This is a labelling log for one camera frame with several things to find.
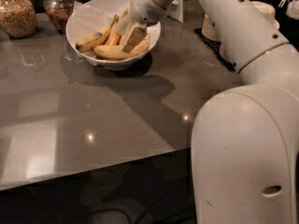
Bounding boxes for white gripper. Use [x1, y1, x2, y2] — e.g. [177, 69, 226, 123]
[115, 0, 174, 53]

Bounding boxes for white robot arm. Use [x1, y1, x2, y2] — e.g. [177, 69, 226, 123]
[129, 0, 299, 224]

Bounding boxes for front yellow banana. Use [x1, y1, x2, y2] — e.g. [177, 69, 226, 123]
[93, 35, 150, 60]

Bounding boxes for white ceramic bowl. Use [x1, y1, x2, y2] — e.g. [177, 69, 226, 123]
[65, 0, 162, 71]

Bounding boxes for white paper bowl liner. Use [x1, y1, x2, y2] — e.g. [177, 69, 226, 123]
[67, 0, 130, 45]

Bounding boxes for left banana with sticker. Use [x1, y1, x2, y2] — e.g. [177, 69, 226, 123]
[75, 15, 119, 52]

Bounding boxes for white sign holder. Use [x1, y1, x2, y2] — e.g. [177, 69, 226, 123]
[168, 0, 185, 23]

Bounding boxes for small glass granola jar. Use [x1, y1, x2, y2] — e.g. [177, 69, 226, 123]
[43, 0, 81, 34]

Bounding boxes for left stack paper bowls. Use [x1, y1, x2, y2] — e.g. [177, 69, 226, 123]
[202, 15, 219, 41]

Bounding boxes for black rubber mat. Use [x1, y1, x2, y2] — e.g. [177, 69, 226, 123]
[194, 28, 235, 72]

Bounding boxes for large glass cereal jar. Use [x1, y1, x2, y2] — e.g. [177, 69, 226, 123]
[0, 0, 37, 38]

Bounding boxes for black floor cable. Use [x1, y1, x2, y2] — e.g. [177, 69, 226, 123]
[90, 203, 197, 224]

